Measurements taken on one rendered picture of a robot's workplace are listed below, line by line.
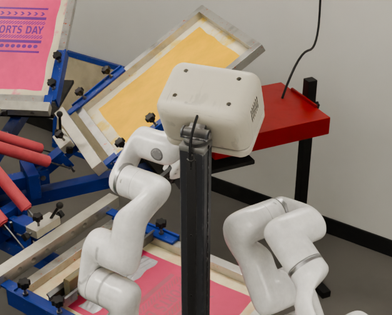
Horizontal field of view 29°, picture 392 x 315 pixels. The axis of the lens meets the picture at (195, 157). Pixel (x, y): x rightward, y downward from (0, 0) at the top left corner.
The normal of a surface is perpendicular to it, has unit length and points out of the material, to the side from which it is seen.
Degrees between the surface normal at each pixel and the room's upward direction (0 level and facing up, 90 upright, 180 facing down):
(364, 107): 90
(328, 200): 90
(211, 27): 32
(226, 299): 0
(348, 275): 0
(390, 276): 0
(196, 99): 26
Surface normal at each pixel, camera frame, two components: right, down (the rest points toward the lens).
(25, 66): -0.05, -0.48
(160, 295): 0.00, -0.87
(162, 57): -0.48, -0.63
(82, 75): -0.57, 0.22
